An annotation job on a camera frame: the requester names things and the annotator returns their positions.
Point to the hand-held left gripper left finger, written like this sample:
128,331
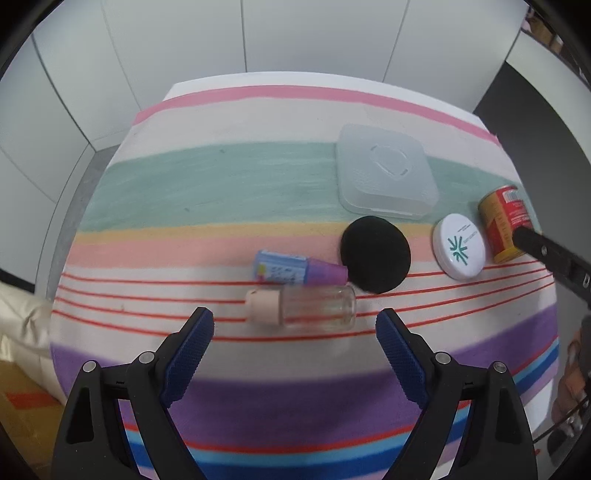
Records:
187,360

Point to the white round compact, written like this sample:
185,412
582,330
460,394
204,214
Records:
459,247

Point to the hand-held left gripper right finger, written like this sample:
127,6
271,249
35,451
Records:
401,360

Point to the red and yellow can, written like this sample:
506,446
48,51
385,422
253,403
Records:
501,221

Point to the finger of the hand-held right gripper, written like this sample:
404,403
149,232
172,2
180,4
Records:
554,258

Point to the glass bottle with pink cap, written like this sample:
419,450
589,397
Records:
314,307

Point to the white table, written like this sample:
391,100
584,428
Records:
277,77

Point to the blue tube with purple cap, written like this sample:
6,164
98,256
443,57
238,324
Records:
286,267

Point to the brown cardboard box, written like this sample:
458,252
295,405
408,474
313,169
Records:
23,415

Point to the clear plastic square lid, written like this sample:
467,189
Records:
364,184

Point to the person's right hand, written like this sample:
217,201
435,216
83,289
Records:
572,374

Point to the black round puff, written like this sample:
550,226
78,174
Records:
376,254

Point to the striped colourful towel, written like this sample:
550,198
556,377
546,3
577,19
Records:
231,184

